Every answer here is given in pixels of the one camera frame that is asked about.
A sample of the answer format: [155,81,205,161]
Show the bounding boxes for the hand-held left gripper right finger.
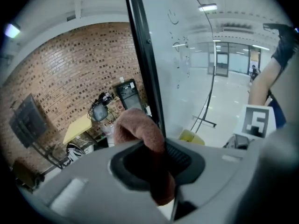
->
[164,122,299,224]

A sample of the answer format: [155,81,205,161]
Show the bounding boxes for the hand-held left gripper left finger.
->
[38,140,175,224]

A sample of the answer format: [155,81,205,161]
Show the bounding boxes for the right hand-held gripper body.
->
[223,104,276,150]

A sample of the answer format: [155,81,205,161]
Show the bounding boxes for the brown wiping cloth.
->
[113,108,176,206]

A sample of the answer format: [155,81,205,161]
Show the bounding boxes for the large white whiteboard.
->
[122,0,217,147]

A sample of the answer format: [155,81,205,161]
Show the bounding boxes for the person's right forearm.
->
[247,52,285,107]

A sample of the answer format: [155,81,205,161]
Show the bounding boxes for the black screen stand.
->
[30,143,68,170]

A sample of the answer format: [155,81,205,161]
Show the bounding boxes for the pale yellow box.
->
[178,129,206,146]

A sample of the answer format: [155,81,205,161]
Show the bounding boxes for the pale yellow table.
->
[63,113,93,146]

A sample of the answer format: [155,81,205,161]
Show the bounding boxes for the brown chair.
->
[11,157,45,191]

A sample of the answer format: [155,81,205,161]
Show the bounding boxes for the glass door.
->
[214,41,231,77]

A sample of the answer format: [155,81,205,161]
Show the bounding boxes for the grey bag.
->
[91,104,108,122]

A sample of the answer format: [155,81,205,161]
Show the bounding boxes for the person's navy shirt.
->
[263,22,299,129]

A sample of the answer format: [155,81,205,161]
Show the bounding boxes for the black flat screen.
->
[8,93,50,149]

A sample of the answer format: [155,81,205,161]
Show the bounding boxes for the black glass door cabinet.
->
[113,78,147,113]

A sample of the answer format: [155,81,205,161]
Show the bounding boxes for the long ceiling light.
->
[198,3,218,12]
[4,23,21,39]

